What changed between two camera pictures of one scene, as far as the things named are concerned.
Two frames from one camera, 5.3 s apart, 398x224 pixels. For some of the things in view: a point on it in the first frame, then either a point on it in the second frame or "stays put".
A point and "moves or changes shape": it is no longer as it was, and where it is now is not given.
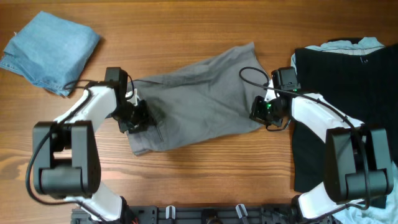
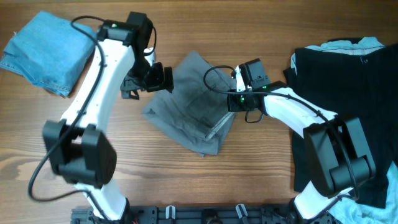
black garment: [360, 83] stays put
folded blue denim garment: [50, 50] stays put
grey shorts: [210, 99] moves or changes shape
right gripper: [257, 114] to [234, 106]
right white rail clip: [238, 211] stays put
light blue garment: [364, 43] stays put
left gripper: [145, 119] to [158, 82]
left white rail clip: [173, 211] stays put
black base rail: [201, 214] stays put
